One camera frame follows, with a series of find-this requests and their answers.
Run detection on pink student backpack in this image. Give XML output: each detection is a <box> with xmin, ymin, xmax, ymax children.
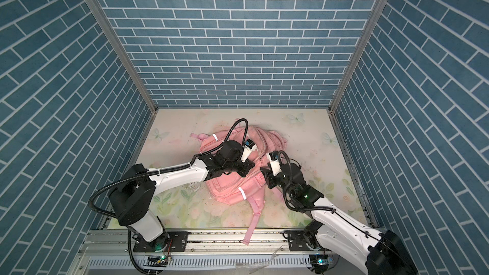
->
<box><xmin>192</xmin><ymin>126</ymin><xmax>287</xmax><ymax>245</ymax></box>

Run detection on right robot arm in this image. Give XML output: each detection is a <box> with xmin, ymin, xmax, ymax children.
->
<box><xmin>261</xmin><ymin>161</ymin><xmax>418</xmax><ymax>274</ymax></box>

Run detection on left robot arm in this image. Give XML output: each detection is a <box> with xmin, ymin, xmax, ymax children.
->
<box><xmin>108</xmin><ymin>153</ymin><xmax>255</xmax><ymax>243</ymax></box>

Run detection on right small circuit board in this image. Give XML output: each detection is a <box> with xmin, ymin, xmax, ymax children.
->
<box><xmin>309</xmin><ymin>254</ymin><xmax>331</xmax><ymax>274</ymax></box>

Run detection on small circuit board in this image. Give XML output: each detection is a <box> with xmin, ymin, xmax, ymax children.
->
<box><xmin>144</xmin><ymin>255</ymin><xmax>171</xmax><ymax>269</ymax></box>
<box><xmin>309</xmin><ymin>254</ymin><xmax>331</xmax><ymax>274</ymax></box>

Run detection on left small circuit board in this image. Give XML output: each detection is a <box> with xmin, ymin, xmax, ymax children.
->
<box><xmin>144</xmin><ymin>255</ymin><xmax>171</xmax><ymax>269</ymax></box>

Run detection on left black corrugated cable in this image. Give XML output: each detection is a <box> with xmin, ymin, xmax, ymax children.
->
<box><xmin>88</xmin><ymin>118</ymin><xmax>250</xmax><ymax>275</ymax></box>

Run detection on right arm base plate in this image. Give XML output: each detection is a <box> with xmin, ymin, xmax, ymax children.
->
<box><xmin>282</xmin><ymin>230</ymin><xmax>331</xmax><ymax>252</ymax></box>

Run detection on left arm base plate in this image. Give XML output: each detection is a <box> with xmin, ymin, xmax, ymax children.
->
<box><xmin>131</xmin><ymin>231</ymin><xmax>188</xmax><ymax>253</ymax></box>

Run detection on aluminium front rail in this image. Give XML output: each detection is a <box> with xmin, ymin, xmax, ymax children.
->
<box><xmin>69</xmin><ymin>229</ymin><xmax>345</xmax><ymax>274</ymax></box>

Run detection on right corner aluminium post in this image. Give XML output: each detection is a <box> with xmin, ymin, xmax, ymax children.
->
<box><xmin>329</xmin><ymin>0</ymin><xmax>388</xmax><ymax>115</ymax></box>

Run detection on corner aluminium post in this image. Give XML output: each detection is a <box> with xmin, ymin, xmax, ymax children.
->
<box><xmin>329</xmin><ymin>0</ymin><xmax>388</xmax><ymax>115</ymax></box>
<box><xmin>84</xmin><ymin>0</ymin><xmax>158</xmax><ymax>113</ymax></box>

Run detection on left corner aluminium post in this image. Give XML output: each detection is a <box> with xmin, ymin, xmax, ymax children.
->
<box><xmin>84</xmin><ymin>0</ymin><xmax>158</xmax><ymax>113</ymax></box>

